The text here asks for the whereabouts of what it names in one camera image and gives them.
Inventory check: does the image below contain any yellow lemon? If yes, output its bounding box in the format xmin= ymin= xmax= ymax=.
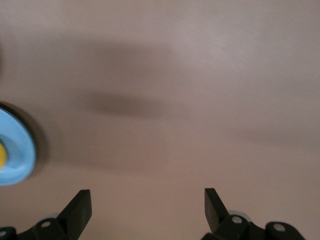
xmin=0 ymin=140 xmax=7 ymax=169

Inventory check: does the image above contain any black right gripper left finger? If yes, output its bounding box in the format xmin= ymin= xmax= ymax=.
xmin=0 ymin=189 xmax=93 ymax=240

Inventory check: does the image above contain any blue plate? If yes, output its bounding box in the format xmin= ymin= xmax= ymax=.
xmin=0 ymin=101 xmax=36 ymax=186

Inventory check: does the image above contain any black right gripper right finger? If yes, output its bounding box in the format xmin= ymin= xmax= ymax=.
xmin=201 ymin=187 xmax=307 ymax=240

